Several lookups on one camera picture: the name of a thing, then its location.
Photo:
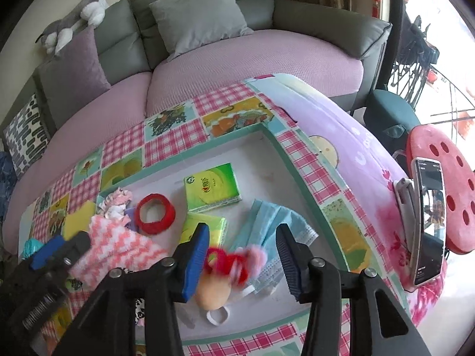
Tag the green tissue pack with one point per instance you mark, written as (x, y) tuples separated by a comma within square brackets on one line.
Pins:
[(202, 230), (211, 187)]

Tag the grey sofa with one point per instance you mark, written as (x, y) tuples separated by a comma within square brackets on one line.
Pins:
[(259, 59)]

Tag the light blue face mask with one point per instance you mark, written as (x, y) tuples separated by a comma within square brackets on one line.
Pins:
[(267, 222)]

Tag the red fuzzy scrunchie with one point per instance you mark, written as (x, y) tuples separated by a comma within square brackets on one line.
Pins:
[(141, 218)]

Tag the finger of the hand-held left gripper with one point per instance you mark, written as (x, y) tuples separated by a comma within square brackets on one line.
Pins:
[(76, 248), (46, 252)]

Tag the pink fuzzy sock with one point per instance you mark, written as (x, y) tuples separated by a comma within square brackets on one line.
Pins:
[(117, 198)]

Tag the red plastic stool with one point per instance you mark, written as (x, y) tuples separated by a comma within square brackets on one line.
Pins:
[(458, 178)]

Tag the black metal rack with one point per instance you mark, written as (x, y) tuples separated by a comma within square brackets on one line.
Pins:
[(415, 52)]

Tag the pink white striped towel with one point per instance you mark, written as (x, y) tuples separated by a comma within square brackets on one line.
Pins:
[(118, 248)]

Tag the black white spotted cloth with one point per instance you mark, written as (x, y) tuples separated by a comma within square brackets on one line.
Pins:
[(140, 311)]

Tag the purple cushion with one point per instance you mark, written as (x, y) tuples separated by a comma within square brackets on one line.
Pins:
[(74, 78)]

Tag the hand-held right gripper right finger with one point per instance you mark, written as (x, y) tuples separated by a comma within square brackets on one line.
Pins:
[(291, 263)]

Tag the purple tissue packet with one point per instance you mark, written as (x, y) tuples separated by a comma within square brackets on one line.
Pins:
[(130, 214)]

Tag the blue cloth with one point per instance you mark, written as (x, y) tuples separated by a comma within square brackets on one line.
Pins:
[(6, 181)]

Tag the printed blanket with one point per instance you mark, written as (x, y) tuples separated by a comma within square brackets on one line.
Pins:
[(356, 163)]

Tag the peach soft pad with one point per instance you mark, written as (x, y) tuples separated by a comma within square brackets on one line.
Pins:
[(215, 291)]

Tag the patterned cushion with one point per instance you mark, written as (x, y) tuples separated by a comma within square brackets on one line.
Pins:
[(26, 137)]

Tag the teal stool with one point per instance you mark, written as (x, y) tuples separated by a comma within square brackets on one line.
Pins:
[(391, 111)]

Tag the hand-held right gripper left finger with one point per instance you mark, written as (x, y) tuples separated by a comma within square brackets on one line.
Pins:
[(195, 263)]

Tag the teal soft item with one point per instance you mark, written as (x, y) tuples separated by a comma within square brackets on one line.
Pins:
[(31, 246)]

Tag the grey cushion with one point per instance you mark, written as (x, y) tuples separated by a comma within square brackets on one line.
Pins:
[(200, 18)]

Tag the grey white plush dog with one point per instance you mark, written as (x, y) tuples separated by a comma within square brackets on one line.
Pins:
[(74, 18)]

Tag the red pink plush toy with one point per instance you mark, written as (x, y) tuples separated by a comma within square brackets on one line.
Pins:
[(237, 263)]

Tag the black smartphone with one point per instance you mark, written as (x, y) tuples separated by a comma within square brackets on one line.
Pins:
[(428, 226)]

